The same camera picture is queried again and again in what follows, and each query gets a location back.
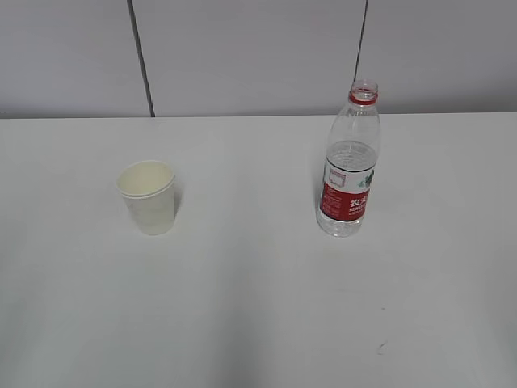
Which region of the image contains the white paper cup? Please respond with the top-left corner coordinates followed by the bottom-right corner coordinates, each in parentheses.
top-left (116, 160), bottom-right (175, 236)

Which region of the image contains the clear water bottle red label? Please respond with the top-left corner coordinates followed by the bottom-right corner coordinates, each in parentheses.
top-left (317, 79), bottom-right (381, 238)

